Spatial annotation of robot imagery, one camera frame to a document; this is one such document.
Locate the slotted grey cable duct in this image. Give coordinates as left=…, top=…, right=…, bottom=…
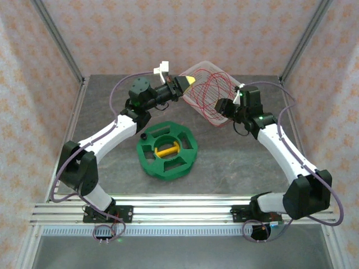
left=42, top=226, right=253, bottom=236

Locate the aluminium frame post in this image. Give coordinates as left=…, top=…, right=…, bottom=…
left=279, top=0, right=334, bottom=82
left=30, top=0, right=85, bottom=84

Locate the white perforated plastic basket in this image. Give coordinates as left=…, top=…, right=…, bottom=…
left=178, top=60, right=246, bottom=128

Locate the thin red cable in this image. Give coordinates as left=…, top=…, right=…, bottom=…
left=182, top=69, right=242, bottom=124

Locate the green cable spool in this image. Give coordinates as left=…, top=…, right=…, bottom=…
left=136, top=120, right=199, bottom=180

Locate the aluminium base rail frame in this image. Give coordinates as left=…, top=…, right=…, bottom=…
left=29, top=194, right=337, bottom=226

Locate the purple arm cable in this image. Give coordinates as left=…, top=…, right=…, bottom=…
left=242, top=81, right=345, bottom=243
left=49, top=71, right=158, bottom=244

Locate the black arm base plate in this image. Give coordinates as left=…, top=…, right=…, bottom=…
left=82, top=205, right=134, bottom=224
left=230, top=204, right=282, bottom=224

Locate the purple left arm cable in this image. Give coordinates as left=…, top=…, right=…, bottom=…
left=49, top=71, right=158, bottom=244

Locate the grey metal sheet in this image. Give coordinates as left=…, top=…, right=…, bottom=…
left=16, top=235, right=348, bottom=269

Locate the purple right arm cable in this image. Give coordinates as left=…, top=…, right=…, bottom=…
left=242, top=81, right=345, bottom=243

